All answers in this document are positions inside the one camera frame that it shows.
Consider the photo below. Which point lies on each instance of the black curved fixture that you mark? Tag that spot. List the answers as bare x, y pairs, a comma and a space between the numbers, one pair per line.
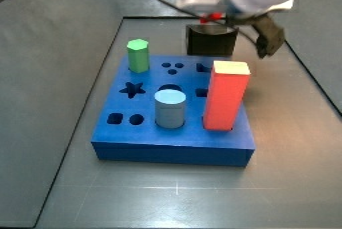
210, 40

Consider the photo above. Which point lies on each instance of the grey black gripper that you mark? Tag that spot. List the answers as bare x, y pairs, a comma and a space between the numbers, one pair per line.
222, 23

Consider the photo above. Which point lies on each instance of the red square tall peg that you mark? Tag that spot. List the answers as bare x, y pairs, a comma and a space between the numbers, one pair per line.
227, 85

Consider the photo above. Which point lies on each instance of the red square-circle object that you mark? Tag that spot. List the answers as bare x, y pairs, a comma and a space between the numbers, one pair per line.
210, 18

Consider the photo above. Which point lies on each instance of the green hexagonal peg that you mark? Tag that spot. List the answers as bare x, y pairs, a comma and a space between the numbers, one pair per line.
138, 55

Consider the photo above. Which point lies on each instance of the blue shape-sorter block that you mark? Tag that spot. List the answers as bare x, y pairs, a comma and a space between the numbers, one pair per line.
151, 120

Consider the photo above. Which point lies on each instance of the light blue cylinder peg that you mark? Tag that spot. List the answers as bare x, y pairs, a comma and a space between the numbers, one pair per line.
170, 103

